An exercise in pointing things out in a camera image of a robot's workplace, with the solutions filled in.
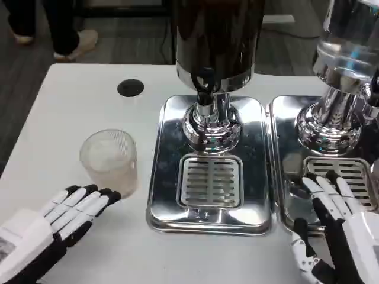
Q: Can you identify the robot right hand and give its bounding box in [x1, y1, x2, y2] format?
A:
[290, 171, 379, 284]

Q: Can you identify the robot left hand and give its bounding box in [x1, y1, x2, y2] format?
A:
[0, 183, 122, 284]

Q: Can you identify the clear ribbed glass cup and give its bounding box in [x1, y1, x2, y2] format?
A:
[79, 127, 139, 199]

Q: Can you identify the steel slotted grid plate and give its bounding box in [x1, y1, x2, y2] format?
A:
[176, 153, 245, 209]
[302, 156, 377, 212]

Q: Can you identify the steel drip tray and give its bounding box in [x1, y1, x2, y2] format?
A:
[265, 95, 379, 234]
[145, 94, 273, 237]

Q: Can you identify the drink dispenser with clear tank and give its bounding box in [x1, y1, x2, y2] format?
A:
[296, 0, 379, 157]

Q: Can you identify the person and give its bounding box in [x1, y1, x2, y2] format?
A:
[5, 0, 100, 62]

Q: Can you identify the white desk foot bar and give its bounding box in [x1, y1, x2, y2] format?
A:
[262, 14, 296, 24]

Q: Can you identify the drink dispenser with dark liquid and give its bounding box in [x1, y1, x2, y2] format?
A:
[173, 0, 265, 155]

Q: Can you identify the black round cable grommet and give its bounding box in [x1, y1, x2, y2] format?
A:
[117, 79, 145, 98]

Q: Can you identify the black furniture frame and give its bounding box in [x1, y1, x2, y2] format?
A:
[73, 0, 176, 19]

